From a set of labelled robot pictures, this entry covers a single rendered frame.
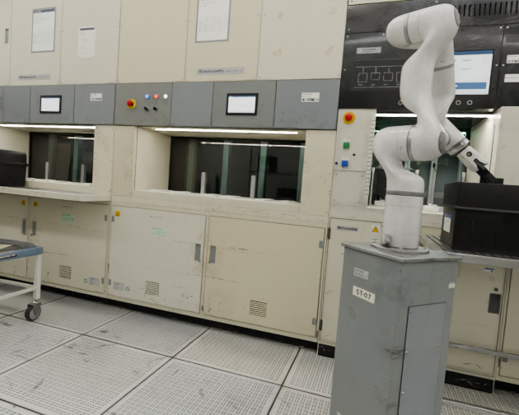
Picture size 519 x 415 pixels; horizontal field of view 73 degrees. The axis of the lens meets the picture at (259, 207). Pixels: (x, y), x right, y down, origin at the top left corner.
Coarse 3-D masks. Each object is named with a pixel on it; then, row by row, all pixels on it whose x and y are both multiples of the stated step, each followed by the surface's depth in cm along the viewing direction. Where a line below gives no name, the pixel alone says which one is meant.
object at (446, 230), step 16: (448, 208) 143; (448, 224) 140; (464, 224) 129; (480, 224) 128; (496, 224) 126; (512, 224) 124; (448, 240) 138; (464, 240) 130; (480, 240) 128; (496, 240) 126; (512, 240) 125
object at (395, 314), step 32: (352, 256) 123; (384, 256) 109; (416, 256) 109; (448, 256) 113; (352, 288) 122; (384, 288) 110; (416, 288) 108; (448, 288) 115; (352, 320) 122; (384, 320) 109; (416, 320) 108; (448, 320) 116; (352, 352) 121; (384, 352) 109; (416, 352) 110; (352, 384) 120; (384, 384) 108; (416, 384) 111
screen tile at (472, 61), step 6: (462, 60) 174; (468, 60) 173; (474, 60) 172; (480, 60) 171; (462, 66) 174; (468, 66) 173; (474, 66) 172; (480, 66) 171; (486, 66) 171; (462, 72) 174; (468, 72) 173; (474, 72) 172; (480, 72) 171; (486, 72) 171; (462, 78) 174; (468, 78) 173; (474, 78) 172; (480, 78) 172; (486, 78) 171
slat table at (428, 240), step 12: (420, 240) 168; (432, 240) 164; (444, 252) 123; (456, 252) 124; (468, 252) 126; (492, 264) 119; (504, 264) 118; (516, 264) 117; (468, 348) 173; (480, 348) 172; (468, 408) 123; (480, 408) 122; (492, 408) 122
